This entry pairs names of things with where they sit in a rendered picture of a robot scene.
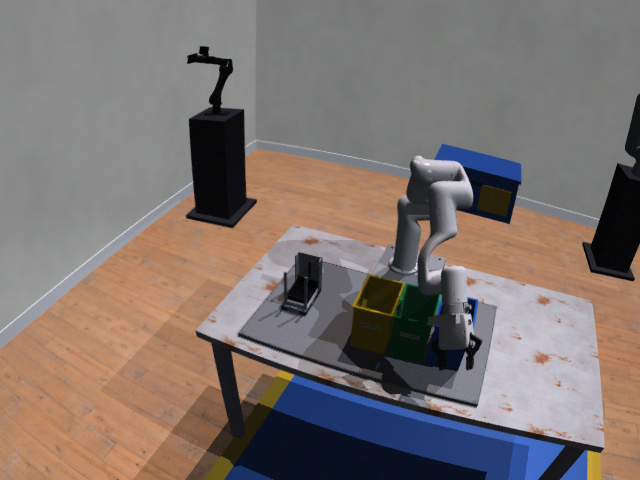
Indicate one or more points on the green bin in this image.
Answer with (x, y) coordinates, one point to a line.
(409, 337)

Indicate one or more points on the yellow open-top bin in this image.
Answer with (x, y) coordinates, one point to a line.
(371, 330)

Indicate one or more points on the blue open-top bin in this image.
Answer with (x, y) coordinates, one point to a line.
(454, 357)

